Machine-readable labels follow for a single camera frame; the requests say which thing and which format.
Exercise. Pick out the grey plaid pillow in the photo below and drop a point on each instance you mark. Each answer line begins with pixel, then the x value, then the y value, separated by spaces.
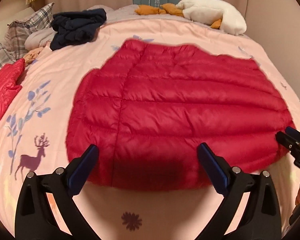
pixel 18 31

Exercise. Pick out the small tan plush toy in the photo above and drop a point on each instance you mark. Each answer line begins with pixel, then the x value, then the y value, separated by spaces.
pixel 34 54

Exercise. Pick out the white goose plush toy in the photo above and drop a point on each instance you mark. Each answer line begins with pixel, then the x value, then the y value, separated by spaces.
pixel 218 14

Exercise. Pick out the red quilted down jacket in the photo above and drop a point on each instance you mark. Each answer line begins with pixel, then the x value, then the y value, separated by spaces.
pixel 149 107

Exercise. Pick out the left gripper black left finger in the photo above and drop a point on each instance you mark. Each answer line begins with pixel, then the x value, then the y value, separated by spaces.
pixel 34 218

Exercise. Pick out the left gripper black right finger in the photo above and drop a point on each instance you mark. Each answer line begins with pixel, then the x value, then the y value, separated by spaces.
pixel 250 207

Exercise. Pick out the dark navy fleece garment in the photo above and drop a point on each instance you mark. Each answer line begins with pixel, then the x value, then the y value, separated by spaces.
pixel 76 27

